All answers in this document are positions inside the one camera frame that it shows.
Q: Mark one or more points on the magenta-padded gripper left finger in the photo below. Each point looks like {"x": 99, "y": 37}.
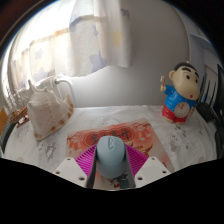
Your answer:
{"x": 85, "y": 161}

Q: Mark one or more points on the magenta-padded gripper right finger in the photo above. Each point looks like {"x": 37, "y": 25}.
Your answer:
{"x": 136, "y": 161}

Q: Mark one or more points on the light blue computer mouse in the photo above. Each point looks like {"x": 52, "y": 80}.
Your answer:
{"x": 111, "y": 156}

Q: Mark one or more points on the red cartoon print mouse pad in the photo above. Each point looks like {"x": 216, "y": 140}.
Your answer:
{"x": 140, "y": 133}

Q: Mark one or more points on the white printed tablecloth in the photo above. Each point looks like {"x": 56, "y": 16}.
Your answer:
{"x": 190, "y": 140}

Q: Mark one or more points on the large white conch shell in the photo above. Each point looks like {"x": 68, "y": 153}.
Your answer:
{"x": 48, "y": 115}

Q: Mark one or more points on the white curved furniture back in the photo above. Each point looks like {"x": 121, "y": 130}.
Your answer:
{"x": 116, "y": 90}

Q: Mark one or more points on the cartoon boy figurine clock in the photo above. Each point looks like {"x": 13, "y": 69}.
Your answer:
{"x": 180, "y": 96}

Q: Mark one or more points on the wooden model sailing ship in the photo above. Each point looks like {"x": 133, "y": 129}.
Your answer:
{"x": 18, "y": 113}

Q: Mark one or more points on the black remote control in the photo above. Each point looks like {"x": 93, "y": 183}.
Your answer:
{"x": 5, "y": 136}

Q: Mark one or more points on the white star print curtain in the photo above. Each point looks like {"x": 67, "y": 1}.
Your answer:
{"x": 83, "y": 33}

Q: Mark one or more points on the white shelf unit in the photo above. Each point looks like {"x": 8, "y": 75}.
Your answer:
{"x": 203, "y": 46}

